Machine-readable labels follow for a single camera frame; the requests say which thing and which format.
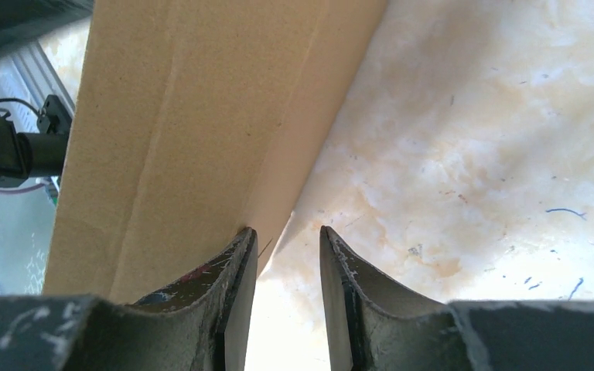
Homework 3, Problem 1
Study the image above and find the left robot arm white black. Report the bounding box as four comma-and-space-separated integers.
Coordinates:
0, 1, 94, 193

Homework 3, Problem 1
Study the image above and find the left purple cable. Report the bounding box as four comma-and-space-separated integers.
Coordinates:
0, 182, 52, 196

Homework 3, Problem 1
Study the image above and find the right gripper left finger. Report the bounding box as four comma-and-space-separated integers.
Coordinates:
0, 228, 258, 370

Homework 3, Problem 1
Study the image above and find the brown cardboard box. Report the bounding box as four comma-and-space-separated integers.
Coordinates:
43, 1, 387, 302

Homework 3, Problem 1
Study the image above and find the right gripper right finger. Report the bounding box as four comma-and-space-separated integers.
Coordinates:
319, 226, 594, 370

